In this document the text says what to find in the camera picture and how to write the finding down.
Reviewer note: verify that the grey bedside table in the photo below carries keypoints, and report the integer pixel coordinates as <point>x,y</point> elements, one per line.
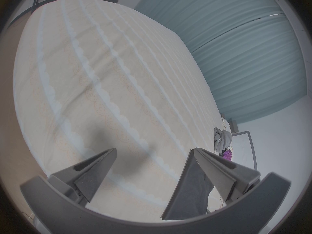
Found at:
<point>233,125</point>

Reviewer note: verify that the purple garment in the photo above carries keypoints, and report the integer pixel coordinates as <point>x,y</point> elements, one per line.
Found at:
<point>228,155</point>

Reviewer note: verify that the black T-shirt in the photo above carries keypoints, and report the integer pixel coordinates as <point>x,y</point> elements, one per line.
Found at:
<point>190,191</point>

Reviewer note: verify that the bed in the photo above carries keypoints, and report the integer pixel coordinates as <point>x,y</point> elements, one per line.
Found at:
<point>109,82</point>

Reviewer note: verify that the white printed pillow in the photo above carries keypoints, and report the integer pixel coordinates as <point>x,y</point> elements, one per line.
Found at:
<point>225,123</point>

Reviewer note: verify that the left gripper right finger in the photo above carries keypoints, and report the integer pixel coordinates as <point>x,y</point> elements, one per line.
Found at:
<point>226,177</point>

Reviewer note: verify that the grey garment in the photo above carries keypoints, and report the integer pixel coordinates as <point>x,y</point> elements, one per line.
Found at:
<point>223,138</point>

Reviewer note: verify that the blue-green curtain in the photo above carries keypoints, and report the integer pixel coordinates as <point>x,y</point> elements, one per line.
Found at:
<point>207,13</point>
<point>256,77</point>

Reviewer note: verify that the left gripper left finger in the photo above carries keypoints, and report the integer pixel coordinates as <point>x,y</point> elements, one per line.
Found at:
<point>92,177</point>

